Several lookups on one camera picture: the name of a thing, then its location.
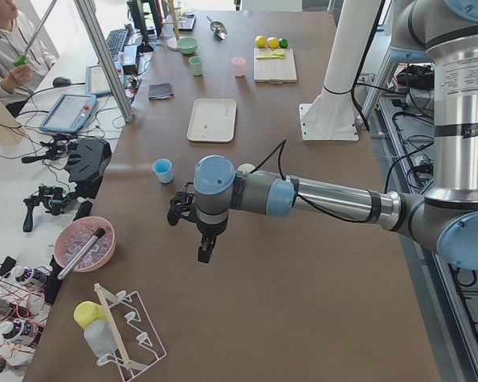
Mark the pink cup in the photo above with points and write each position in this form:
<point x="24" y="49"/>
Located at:
<point x="239" y="65"/>

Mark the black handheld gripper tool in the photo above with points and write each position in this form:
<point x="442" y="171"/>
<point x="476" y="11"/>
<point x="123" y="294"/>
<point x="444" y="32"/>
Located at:
<point x="54" y="199"/>

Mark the wooden cutting board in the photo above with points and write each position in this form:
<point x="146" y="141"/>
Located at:
<point x="275" y="71"/>

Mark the yellow bottle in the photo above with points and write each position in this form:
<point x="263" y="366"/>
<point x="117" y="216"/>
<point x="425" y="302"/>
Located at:
<point x="87" y="312"/>

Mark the metal tube in bowl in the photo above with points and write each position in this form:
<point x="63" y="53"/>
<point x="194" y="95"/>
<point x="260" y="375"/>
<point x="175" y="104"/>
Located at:
<point x="99" y="233"/>

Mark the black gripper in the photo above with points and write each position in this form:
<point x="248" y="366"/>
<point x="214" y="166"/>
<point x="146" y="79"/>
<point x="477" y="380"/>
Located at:
<point x="209" y="231"/>

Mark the green cup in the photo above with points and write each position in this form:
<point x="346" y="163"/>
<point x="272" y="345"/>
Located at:
<point x="196" y="65"/>

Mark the yellow plastic knife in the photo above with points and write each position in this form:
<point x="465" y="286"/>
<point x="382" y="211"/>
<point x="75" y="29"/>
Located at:
<point x="269" y="57"/>

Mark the blue teach pendant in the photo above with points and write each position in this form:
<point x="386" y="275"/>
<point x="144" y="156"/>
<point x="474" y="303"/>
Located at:
<point x="69" y="113"/>

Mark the cream white cup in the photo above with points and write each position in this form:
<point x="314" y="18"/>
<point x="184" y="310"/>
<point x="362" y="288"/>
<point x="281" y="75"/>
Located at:
<point x="246" y="168"/>

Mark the wooden cup stand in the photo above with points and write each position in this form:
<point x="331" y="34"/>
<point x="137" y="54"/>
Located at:
<point x="171" y="18"/>

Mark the white wire rack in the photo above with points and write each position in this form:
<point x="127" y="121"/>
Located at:
<point x="139" y="346"/>

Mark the grey folded cloth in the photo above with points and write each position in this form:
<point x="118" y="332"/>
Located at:
<point x="160" y="91"/>

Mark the green bowl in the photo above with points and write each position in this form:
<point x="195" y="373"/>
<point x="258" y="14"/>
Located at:
<point x="187" y="45"/>

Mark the aluminium frame post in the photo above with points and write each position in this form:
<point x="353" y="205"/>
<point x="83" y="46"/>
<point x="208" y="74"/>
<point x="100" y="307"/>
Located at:
<point x="87" y="11"/>

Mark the blue cup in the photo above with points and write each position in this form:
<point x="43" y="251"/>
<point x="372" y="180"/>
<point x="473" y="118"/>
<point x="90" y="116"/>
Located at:
<point x="163" y="170"/>

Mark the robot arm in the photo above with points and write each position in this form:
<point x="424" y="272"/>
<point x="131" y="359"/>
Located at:
<point x="444" y="219"/>

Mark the green lime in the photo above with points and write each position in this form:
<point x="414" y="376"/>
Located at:
<point x="283" y="43"/>

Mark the black keyboard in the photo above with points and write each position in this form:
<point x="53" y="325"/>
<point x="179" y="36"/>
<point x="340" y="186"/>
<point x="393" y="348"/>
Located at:
<point x="115" y="40"/>

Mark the cream rabbit tray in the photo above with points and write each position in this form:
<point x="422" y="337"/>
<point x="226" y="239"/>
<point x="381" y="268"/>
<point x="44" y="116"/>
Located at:
<point x="212" y="120"/>

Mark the seated person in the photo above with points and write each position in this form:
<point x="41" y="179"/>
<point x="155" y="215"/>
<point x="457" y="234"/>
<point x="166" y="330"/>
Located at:
<point x="24" y="60"/>

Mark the black monitor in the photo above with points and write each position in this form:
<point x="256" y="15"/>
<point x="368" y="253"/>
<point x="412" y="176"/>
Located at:
<point x="139" y="10"/>

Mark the yellow lemon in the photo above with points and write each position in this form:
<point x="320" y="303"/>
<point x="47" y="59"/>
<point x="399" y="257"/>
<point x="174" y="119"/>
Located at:
<point x="260" y="41"/>
<point x="272" y="42"/>

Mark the metal scoop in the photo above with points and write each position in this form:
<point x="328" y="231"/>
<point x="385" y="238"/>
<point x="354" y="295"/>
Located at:
<point x="218" y="28"/>

